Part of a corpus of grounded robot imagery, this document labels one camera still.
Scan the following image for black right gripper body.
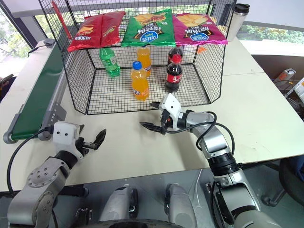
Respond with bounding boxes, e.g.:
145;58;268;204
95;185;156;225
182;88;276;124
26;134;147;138
161;110;173;134

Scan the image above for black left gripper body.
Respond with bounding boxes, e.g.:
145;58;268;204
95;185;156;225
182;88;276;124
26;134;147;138
75;137;95;159

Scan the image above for green conveyor belt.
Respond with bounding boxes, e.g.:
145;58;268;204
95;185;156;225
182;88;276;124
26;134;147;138
2;39;68;144

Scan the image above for orange soda bottle blue cap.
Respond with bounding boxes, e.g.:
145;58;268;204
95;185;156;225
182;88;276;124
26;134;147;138
131;60;150;102

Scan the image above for cola bottle red cap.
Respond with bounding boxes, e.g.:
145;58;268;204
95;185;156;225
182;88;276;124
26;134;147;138
164;54;183;93

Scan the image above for cola bottle black cap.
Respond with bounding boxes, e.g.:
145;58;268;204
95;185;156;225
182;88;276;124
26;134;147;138
167;46;184;67

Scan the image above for green soda bottle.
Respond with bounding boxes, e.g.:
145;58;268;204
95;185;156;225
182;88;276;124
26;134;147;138
98;47;121;78

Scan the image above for silver left robot leg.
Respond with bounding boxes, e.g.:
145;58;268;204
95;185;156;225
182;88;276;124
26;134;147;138
98;184;139;222

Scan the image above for silver robot leg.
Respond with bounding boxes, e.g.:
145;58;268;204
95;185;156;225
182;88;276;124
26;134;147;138
164;183;198;228
98;184;139;222

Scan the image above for green chips bag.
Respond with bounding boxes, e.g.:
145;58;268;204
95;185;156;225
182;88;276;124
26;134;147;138
121;9;177;48

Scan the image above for silver right robot leg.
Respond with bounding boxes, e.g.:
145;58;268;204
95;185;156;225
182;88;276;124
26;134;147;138
164;183;198;228

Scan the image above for magenta chips bag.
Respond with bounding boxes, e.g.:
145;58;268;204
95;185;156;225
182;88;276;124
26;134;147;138
171;13;229;46

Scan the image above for narrow red chips bag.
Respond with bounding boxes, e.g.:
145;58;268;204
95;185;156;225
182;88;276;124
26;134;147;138
99;11;126;48

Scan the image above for large red chips bag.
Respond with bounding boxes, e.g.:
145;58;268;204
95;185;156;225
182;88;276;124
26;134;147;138
67;14;105;53

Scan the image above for white tumbler black lid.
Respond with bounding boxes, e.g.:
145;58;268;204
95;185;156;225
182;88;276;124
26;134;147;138
226;3;251;42

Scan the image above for grey orange power tool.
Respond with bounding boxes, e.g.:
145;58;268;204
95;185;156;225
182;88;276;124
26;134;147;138
272;68;297;84

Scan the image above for black office chair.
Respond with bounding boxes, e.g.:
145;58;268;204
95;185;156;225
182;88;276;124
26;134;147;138
261;156;304;208

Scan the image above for yellow white box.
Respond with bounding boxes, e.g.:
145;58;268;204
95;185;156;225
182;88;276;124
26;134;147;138
293;77;304;101

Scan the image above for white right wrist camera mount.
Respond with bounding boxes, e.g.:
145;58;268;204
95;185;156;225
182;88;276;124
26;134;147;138
159;93;183;131

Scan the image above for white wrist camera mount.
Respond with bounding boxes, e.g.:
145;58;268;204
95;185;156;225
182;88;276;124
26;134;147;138
52;121;84;160
159;93;183;131

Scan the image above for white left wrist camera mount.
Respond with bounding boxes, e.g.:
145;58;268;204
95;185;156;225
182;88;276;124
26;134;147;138
52;121;84;160

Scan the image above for black wire rack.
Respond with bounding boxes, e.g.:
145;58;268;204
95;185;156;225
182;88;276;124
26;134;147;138
38;0;238;115

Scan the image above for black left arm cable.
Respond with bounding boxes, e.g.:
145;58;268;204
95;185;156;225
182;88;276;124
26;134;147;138
6;127;54;193

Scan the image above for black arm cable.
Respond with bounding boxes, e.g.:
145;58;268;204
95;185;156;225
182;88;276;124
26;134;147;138
6;127;54;193
196;111;237;167

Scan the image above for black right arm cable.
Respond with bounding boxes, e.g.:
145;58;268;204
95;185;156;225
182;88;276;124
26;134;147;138
196;111;237;167

